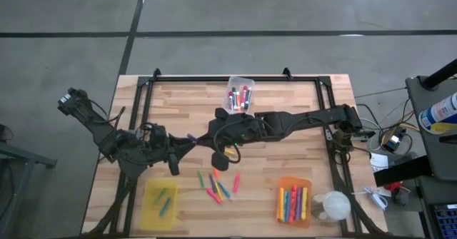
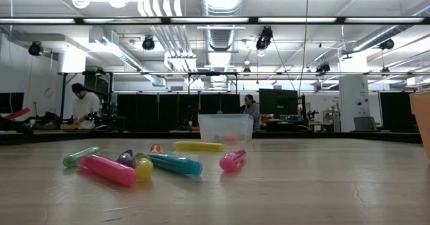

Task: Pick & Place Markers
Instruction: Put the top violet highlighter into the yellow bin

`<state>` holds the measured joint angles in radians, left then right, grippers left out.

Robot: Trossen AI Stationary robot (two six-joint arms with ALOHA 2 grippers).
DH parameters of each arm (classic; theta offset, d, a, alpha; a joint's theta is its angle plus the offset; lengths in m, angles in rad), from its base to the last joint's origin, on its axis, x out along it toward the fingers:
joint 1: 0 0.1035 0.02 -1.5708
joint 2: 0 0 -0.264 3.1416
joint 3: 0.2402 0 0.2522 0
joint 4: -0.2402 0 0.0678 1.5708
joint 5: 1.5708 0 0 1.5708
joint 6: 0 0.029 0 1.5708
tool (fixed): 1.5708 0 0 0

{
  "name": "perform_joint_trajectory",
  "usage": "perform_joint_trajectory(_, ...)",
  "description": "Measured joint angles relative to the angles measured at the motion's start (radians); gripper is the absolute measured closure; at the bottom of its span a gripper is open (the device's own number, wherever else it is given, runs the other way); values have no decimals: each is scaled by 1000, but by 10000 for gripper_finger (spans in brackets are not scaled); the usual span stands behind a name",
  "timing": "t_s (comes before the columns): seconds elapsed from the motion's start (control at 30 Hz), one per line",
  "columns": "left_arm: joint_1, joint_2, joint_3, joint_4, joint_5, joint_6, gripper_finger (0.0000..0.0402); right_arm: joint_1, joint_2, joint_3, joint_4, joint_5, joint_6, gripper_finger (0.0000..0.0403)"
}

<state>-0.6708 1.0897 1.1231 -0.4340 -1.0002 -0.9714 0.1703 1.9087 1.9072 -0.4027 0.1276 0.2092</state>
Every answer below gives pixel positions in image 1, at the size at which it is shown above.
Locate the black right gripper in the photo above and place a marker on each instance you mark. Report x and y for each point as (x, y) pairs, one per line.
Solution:
(239, 128)

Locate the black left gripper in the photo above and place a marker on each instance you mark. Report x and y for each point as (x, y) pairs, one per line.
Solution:
(157, 144)

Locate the orange highlighter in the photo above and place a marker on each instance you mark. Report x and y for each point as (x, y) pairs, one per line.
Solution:
(216, 173)
(279, 205)

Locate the green highlighter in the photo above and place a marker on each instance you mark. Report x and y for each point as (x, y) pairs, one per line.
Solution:
(201, 179)
(160, 196)

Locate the purple highlighter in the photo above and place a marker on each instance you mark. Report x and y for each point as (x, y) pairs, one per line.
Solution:
(300, 205)
(212, 183)

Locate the red dry erase marker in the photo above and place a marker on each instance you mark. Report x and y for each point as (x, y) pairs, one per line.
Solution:
(231, 101)

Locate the orange dry erase marker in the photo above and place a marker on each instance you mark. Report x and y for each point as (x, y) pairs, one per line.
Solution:
(238, 101)

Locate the pink dry erase marker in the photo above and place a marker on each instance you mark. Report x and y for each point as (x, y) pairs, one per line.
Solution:
(244, 96)

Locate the dark green dry erase marker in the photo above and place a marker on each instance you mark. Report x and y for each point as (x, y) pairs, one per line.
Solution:
(248, 98)

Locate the red highlighter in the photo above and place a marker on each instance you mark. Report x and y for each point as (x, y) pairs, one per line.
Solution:
(293, 203)

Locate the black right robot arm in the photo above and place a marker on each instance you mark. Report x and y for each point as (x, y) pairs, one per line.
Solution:
(314, 117)

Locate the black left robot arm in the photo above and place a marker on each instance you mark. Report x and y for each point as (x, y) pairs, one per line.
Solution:
(89, 117)

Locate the clear plastic bin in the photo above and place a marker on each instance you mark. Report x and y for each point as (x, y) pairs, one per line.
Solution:
(228, 82)

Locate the yellow translucent tray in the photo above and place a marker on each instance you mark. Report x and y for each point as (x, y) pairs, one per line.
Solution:
(153, 219)

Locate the orange translucent tray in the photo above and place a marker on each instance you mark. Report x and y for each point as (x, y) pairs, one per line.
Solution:
(296, 180)

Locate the clear jar with white lid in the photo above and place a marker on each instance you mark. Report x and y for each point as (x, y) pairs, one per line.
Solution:
(332, 206)

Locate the grey metal stand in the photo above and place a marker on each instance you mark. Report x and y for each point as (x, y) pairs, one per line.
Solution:
(21, 160)

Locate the white paper label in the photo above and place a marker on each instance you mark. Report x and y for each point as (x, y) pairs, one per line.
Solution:
(378, 161)

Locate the blue power box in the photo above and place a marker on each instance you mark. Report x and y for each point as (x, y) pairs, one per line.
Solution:
(392, 142)

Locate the small red object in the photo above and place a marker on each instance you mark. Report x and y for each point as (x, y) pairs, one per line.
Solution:
(394, 186)

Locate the black flat bar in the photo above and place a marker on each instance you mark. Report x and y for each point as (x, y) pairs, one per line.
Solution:
(403, 171)

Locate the small grey object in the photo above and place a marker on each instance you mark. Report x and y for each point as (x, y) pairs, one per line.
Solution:
(401, 197)

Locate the grey side cart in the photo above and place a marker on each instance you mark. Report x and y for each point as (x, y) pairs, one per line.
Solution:
(417, 100)

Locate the white blue wipes canister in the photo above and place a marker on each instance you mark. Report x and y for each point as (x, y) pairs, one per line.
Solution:
(441, 114)

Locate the black pole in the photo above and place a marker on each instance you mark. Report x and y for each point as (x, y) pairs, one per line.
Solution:
(441, 75)

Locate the black keyboard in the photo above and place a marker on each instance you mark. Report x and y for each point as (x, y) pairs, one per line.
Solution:
(446, 221)

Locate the black metal table frame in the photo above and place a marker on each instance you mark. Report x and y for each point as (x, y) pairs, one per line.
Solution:
(185, 78)

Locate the black clamp bracket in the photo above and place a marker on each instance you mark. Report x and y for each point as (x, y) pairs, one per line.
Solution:
(366, 135)

